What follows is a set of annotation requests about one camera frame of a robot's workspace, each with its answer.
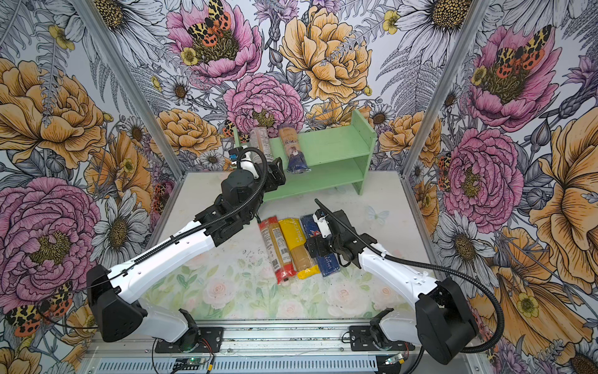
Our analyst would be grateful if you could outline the left aluminium corner post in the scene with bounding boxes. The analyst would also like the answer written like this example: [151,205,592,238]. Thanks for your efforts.
[73,1,186,181]

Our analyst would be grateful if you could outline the right black corrugated cable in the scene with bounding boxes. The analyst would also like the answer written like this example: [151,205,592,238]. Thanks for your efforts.
[314,198,506,374]

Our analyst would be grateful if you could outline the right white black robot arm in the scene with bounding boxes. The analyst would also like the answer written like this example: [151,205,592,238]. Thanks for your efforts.
[312,210,478,365]

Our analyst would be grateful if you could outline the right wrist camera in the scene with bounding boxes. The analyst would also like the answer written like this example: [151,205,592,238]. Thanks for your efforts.
[312,210,331,238]

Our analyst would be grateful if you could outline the small green circuit board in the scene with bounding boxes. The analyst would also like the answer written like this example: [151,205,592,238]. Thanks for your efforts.
[171,357,207,373]

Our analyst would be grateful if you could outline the yellow Pastatime spaghetti bag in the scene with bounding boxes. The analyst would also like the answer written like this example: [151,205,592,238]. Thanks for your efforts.
[279,218,320,280]

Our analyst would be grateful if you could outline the green wooden two-tier shelf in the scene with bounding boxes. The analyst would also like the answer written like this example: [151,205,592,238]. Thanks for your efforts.
[259,110,378,219]

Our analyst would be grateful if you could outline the aluminium corner post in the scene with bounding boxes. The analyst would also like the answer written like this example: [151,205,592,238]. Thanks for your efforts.
[401,0,491,180]
[73,1,186,181]

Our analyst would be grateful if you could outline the blue Barilla spaghetti box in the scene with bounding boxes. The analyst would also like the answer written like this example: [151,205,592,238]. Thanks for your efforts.
[300,215,340,277]

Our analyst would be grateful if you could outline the yellow blue spaghetti bag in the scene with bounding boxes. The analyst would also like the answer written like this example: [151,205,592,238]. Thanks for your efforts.
[279,126,311,174]

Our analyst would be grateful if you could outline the clear grey label spaghetti bag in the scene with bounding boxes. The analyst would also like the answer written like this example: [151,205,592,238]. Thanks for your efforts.
[249,127,274,162]

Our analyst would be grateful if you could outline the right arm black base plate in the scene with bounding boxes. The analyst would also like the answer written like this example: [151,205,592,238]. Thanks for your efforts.
[348,325,415,352]

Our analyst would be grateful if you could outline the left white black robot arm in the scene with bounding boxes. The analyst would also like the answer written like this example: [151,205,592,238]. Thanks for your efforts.
[87,158,286,352]

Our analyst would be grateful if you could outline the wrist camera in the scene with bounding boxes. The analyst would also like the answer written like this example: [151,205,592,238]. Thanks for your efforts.
[228,147,259,179]
[312,210,331,238]

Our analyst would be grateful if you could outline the red white label spaghetti bag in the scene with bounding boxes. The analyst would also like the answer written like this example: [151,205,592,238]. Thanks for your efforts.
[259,217,297,285]

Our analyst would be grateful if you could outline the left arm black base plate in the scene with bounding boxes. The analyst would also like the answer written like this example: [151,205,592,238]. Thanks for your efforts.
[154,327,224,354]

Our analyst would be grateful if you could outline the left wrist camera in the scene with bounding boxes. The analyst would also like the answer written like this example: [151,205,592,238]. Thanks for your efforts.
[228,147,259,179]

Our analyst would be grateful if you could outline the aluminium front rail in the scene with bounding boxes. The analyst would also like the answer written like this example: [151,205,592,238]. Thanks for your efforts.
[79,319,491,373]

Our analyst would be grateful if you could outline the right aluminium corner post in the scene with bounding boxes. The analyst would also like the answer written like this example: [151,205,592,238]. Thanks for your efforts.
[401,0,491,180]

